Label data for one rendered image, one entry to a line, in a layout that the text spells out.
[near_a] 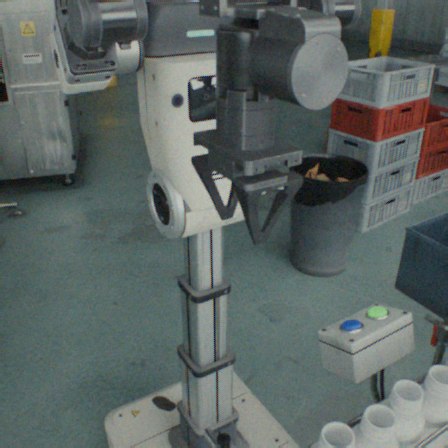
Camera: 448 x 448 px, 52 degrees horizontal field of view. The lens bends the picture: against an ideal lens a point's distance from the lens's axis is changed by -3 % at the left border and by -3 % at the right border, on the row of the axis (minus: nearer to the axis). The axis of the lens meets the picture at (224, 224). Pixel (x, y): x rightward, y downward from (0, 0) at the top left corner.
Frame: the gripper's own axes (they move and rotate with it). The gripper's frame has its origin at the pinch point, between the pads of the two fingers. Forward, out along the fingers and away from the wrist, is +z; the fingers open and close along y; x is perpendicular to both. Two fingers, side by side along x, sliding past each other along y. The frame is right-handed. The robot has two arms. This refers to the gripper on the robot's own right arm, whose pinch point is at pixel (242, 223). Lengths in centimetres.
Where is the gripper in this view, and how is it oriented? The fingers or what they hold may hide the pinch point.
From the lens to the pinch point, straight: 50.2
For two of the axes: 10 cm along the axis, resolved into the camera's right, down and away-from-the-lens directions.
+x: 8.5, -2.4, 4.7
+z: -0.1, 8.8, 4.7
